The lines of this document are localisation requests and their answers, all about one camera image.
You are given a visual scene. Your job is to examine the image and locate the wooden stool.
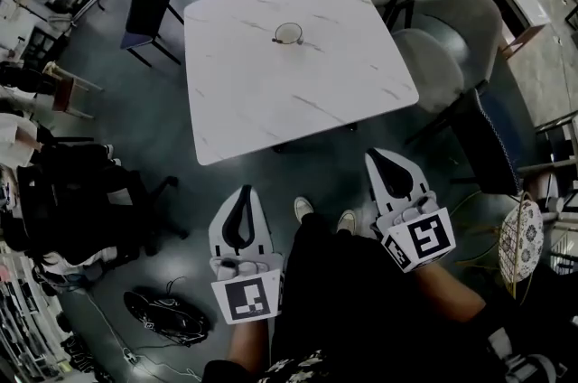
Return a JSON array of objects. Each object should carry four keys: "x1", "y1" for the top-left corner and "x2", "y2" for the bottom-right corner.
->
[{"x1": 41, "y1": 60, "x2": 106, "y2": 121}]

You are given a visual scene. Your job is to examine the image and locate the person's patterned top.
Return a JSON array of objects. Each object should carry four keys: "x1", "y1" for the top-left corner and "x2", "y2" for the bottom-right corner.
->
[{"x1": 260, "y1": 349, "x2": 335, "y2": 383}]

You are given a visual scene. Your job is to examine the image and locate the black office chair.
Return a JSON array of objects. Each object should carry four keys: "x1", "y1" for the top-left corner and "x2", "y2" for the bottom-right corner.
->
[{"x1": 15, "y1": 140, "x2": 191, "y2": 270}]

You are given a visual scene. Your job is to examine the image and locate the black bag with cables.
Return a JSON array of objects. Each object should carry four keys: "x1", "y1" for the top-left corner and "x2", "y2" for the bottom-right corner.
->
[{"x1": 122, "y1": 276, "x2": 211, "y2": 348}]

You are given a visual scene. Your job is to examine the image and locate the person's right forearm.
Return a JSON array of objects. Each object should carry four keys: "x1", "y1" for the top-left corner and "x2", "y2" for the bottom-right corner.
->
[{"x1": 411, "y1": 259, "x2": 487, "y2": 324}]

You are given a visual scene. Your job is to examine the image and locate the black side chair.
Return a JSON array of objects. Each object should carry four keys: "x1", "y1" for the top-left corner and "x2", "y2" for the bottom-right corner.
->
[{"x1": 119, "y1": 0, "x2": 185, "y2": 69}]

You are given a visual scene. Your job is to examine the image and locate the person's white shoe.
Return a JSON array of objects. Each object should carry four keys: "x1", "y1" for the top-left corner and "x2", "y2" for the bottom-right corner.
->
[
  {"x1": 335, "y1": 209, "x2": 358, "y2": 236},
  {"x1": 294, "y1": 196, "x2": 315, "y2": 225}
]

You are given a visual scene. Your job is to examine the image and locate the clear glass cup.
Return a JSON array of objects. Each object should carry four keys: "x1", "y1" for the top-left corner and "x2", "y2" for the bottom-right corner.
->
[{"x1": 273, "y1": 22, "x2": 305, "y2": 48}]

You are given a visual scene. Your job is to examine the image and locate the dark blue studded chair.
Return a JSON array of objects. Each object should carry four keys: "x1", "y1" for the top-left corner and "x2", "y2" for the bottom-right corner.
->
[{"x1": 449, "y1": 86, "x2": 523, "y2": 198}]

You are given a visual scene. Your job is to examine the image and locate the person's left white shoe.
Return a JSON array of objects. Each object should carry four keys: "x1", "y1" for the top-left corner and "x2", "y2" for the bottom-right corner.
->
[{"x1": 294, "y1": 196, "x2": 315, "y2": 225}]

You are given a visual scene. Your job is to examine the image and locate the person's black trousers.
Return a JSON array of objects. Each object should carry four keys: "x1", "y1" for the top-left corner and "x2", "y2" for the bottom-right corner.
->
[{"x1": 268, "y1": 211, "x2": 507, "y2": 383}]

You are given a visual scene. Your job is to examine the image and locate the white low cabinet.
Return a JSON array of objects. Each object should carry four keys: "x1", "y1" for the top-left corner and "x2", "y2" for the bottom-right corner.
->
[{"x1": 474, "y1": 0, "x2": 553, "y2": 60}]

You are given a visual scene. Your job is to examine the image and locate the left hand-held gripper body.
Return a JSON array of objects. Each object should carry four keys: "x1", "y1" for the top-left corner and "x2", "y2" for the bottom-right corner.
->
[{"x1": 209, "y1": 246, "x2": 286, "y2": 326}]

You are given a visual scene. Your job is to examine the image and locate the person's right white shoe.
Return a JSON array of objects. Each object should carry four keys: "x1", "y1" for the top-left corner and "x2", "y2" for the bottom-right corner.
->
[{"x1": 335, "y1": 209, "x2": 358, "y2": 236}]

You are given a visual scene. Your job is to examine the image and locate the person's left forearm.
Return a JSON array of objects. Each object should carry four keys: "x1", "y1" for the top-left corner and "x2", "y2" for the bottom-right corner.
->
[{"x1": 227, "y1": 318, "x2": 273, "y2": 375}]

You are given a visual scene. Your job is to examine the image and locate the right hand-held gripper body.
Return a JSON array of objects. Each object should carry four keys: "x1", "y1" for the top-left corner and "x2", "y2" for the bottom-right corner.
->
[{"x1": 373, "y1": 190, "x2": 457, "y2": 274}]

